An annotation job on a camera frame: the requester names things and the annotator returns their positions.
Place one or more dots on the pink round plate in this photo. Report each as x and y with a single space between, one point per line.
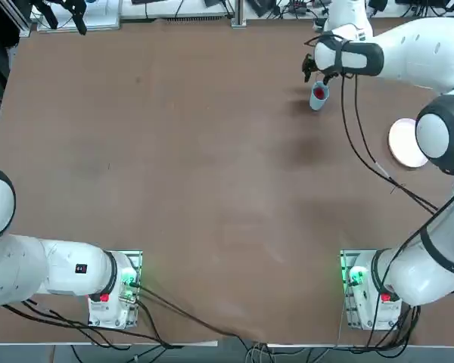
403 145

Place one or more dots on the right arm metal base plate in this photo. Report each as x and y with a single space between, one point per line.
344 302

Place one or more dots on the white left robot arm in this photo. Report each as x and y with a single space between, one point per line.
60 272

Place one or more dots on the blue plastic cup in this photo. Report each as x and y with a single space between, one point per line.
318 104

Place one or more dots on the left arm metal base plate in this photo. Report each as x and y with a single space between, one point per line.
139 261

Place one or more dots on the aluminium frame post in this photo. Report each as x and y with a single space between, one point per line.
239 15

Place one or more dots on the black power supply brick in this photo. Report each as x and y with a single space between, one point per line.
263 7

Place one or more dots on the red block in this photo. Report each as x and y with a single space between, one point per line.
319 92

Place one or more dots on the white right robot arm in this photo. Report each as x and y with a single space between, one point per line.
420 45

